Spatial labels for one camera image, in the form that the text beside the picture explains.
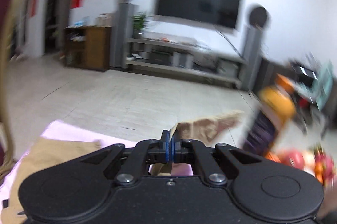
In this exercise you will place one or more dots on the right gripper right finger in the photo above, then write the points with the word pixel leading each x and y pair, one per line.
pixel 178 153

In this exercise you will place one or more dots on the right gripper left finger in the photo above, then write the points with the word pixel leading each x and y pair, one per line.
pixel 159 150

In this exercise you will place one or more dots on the khaki shorts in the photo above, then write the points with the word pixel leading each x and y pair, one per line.
pixel 207 130

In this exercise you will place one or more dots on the grey tv stand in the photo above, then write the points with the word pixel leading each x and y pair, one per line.
pixel 181 58

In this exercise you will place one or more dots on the pink fleece blanket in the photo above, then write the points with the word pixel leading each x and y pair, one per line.
pixel 59 143

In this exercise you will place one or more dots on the orange juice bottle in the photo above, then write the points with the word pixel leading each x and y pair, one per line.
pixel 276 109

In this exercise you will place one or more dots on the brown wooden cabinet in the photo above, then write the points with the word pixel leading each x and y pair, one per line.
pixel 87 47

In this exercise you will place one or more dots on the small green potted plant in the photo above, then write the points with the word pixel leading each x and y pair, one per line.
pixel 139 24

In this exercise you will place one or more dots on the left grey tower speaker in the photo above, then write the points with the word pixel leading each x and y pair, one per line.
pixel 121 31

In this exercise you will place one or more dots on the grey tower speaker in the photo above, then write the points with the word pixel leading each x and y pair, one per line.
pixel 121 31
pixel 258 17

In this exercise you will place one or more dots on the right grey tower speaker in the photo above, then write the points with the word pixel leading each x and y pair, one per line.
pixel 258 17

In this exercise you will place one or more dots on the maroon chair with gold frame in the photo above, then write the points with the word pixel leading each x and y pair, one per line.
pixel 7 145

